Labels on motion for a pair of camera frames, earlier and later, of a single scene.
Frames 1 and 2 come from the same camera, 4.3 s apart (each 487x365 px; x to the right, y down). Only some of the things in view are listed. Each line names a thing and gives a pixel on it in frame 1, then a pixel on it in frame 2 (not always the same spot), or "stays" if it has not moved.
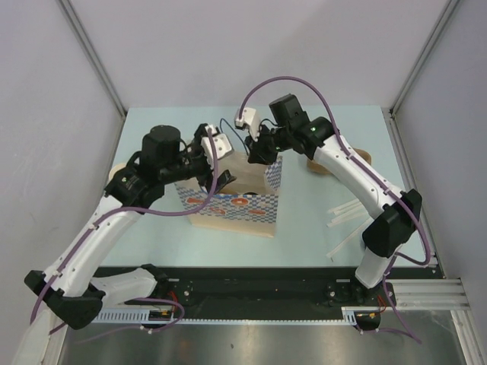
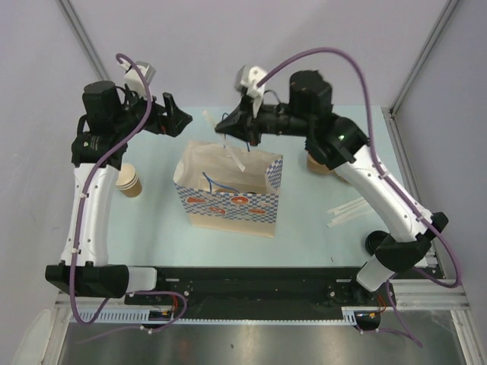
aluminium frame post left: (93, 55) stays
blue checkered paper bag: (247, 205) stays
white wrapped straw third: (348, 209) stays
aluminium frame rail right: (434, 293) stays
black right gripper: (258, 153) to (243, 124)
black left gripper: (206, 179) to (176, 121)
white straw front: (330, 254) to (237, 160)
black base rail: (259, 293) stays
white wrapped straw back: (352, 203) stays
